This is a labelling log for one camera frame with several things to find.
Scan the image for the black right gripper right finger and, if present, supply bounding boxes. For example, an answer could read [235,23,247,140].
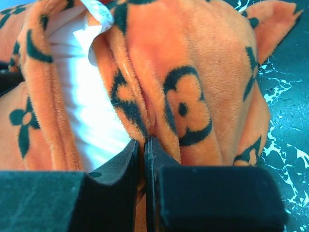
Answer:
[144,136,183,232]

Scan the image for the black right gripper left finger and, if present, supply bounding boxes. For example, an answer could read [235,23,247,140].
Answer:
[88,139,140,232]

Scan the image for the orange patterned plush pillowcase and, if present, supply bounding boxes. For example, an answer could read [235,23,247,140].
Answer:
[0,0,302,171]

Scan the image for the white pillow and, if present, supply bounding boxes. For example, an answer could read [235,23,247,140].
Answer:
[46,0,130,173]

